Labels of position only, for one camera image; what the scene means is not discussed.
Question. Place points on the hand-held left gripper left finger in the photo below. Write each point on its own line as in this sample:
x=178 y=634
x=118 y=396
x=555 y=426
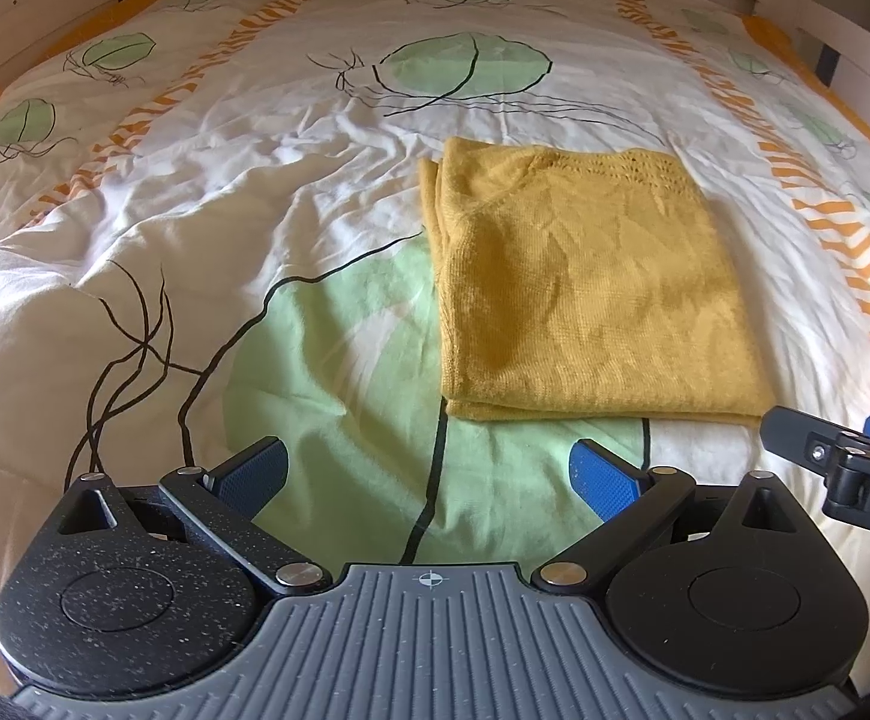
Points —
x=255 y=476

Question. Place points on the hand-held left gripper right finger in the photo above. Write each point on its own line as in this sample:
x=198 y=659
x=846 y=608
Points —
x=604 y=484

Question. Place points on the mustard yellow knit sweater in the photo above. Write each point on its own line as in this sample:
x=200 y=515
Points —
x=585 y=285

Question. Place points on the white leaf-print duvet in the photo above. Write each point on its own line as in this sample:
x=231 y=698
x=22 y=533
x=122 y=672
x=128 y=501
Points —
x=202 y=255

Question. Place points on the white slatted bed frame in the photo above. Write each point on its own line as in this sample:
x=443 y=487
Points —
x=847 y=22

